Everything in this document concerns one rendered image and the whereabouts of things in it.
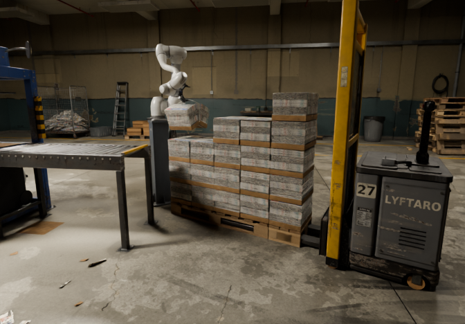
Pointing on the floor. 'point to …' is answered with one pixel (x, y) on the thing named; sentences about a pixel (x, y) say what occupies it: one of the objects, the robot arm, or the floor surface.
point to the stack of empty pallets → (440, 118)
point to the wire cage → (66, 118)
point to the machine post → (36, 127)
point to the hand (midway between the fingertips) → (188, 93)
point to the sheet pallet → (141, 127)
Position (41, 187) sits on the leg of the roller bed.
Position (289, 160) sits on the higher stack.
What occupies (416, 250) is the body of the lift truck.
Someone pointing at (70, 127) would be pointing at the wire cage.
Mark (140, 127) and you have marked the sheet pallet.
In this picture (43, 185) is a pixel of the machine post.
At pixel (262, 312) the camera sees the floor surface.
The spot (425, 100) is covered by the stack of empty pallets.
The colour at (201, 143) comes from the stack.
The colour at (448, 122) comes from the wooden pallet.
